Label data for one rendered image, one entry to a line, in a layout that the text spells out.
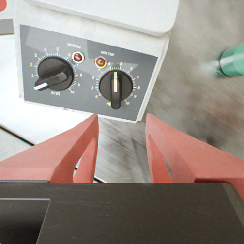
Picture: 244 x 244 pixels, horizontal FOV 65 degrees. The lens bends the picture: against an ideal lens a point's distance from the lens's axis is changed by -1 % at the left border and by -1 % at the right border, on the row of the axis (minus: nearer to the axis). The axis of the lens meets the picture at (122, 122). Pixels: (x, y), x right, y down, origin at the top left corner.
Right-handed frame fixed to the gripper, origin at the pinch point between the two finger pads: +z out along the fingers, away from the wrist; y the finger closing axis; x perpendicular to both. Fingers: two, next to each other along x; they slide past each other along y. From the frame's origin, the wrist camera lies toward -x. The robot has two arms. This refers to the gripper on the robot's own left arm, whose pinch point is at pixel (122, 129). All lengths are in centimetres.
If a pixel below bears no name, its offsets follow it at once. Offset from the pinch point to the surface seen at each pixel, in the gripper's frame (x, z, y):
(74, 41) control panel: -3.7, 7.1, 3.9
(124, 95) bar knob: 1.2, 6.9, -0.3
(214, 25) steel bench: -3.5, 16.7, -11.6
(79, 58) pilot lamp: -2.4, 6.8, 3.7
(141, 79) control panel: -0.2, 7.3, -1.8
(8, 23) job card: -4.2, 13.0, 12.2
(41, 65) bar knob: -1.8, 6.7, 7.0
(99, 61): -2.1, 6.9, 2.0
